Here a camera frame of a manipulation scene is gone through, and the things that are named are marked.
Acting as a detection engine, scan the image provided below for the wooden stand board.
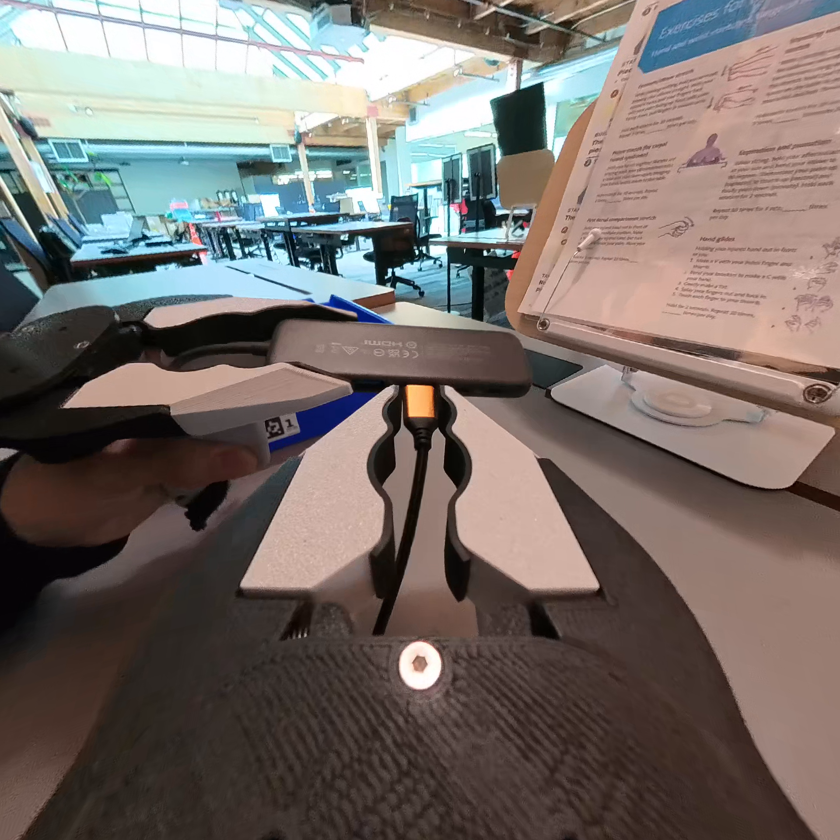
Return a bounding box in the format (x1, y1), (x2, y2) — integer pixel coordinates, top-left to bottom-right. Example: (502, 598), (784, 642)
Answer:
(495, 148), (556, 211)

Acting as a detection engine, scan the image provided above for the slim dark grey usb hub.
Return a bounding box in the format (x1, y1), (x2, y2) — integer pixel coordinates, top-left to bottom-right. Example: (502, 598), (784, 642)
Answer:
(268, 319), (534, 398)

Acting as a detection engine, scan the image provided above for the person's left forearm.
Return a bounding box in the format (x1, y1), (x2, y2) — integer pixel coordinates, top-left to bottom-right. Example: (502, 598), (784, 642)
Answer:
(0, 453), (132, 631)

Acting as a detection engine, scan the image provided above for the wooden document stand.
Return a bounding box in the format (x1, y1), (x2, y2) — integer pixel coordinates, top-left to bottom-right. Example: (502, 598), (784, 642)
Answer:
(505, 0), (840, 424)

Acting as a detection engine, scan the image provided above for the white table with wooden edge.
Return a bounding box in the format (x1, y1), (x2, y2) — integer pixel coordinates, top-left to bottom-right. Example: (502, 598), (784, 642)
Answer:
(39, 258), (396, 329)

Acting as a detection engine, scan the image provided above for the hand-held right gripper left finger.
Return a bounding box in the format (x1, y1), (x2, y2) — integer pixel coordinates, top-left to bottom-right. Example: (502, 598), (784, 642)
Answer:
(238, 386), (403, 601)

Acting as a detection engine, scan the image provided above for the blue plastic bin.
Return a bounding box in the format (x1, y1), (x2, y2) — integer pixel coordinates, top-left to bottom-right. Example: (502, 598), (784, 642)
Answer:
(264, 294), (395, 455)

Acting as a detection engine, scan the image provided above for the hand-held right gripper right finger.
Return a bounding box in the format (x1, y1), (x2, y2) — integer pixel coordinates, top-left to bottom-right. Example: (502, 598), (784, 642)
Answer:
(441, 390), (602, 601)

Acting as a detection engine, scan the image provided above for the black panel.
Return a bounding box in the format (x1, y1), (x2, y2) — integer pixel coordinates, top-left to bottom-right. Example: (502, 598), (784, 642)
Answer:
(490, 82), (547, 158)

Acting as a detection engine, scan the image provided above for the wooden top desk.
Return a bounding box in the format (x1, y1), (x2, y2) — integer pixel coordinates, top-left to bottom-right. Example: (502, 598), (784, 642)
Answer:
(427, 226), (534, 322)
(289, 220), (416, 286)
(69, 241), (210, 280)

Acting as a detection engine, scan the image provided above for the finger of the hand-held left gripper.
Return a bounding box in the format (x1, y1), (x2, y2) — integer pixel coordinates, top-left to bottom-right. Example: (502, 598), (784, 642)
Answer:
(140, 295), (361, 368)
(61, 363), (355, 470)

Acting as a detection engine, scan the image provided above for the printed instruction sheet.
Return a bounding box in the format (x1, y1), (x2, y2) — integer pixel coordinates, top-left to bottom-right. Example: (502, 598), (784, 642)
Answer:
(518, 0), (840, 370)

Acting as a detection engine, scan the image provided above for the black office chair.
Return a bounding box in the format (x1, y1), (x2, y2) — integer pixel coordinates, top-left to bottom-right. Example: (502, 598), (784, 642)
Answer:
(386, 193), (445, 298)

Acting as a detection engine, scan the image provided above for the black cable with orange plugs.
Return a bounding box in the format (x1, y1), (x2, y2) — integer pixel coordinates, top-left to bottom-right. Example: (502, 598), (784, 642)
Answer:
(371, 384), (439, 636)

